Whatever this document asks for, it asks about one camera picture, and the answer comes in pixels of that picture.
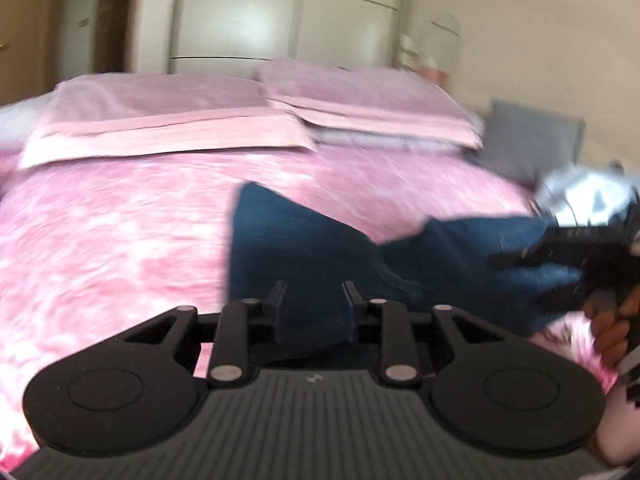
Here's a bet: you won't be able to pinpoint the pale blue garment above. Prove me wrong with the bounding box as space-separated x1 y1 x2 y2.
534 162 640 227

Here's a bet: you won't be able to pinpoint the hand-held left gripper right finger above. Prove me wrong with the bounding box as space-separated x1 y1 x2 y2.
341 280 506 387

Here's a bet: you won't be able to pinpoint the cream wardrobe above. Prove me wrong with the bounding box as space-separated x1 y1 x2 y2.
167 0 407 82

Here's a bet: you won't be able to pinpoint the oval mirror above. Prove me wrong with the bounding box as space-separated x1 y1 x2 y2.
424 11 464 75

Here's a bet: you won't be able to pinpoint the wooden door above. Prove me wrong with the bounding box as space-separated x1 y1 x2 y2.
0 0 68 107

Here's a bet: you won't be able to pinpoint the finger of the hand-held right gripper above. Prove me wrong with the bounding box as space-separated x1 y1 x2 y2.
487 239 566 269

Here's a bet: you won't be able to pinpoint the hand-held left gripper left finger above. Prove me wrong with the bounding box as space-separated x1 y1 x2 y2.
122 280 289 387

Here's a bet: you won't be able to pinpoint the pink fleece blanket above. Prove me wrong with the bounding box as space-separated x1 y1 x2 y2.
259 57 485 150
17 74 319 171

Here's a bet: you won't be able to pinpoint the person's right hand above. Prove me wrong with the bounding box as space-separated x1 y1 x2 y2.
584 287 640 368

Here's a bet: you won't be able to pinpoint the grey pillow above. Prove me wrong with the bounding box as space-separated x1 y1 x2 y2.
481 100 587 182

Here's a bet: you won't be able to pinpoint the striped lilac pillow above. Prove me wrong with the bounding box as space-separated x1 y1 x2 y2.
312 127 475 154

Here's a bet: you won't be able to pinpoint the bed with pink floral sheet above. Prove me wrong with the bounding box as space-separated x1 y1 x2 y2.
0 145 623 463

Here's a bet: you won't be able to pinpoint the dark blue jeans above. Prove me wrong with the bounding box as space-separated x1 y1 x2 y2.
227 180 587 367

